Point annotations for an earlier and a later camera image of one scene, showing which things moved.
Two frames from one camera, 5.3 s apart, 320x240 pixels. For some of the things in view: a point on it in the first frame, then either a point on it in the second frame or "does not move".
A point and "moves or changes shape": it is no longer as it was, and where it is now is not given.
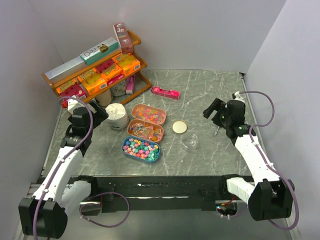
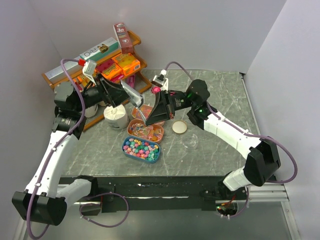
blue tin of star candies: x=140 y=150 does not move
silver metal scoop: x=216 y=131 moves or changes shape
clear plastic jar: x=190 y=141 does not move
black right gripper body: x=220 y=118 -> x=169 y=104
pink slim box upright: x=130 y=84 does not move
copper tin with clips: x=139 y=128 does not move
